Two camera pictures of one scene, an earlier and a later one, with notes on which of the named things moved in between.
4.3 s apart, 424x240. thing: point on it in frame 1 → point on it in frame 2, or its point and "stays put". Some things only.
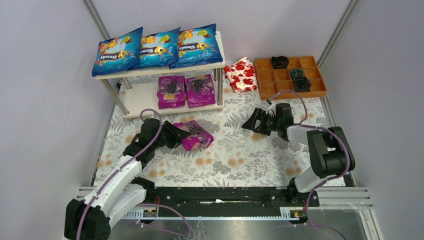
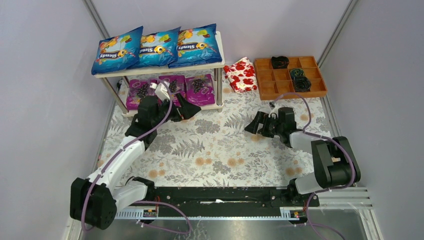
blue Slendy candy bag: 118,54 stays put
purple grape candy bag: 171,92 stays put
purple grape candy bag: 199,138 → 137,89
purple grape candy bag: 200,90 stays put
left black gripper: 171,134 → 177,108
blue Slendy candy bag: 159,50 stays put
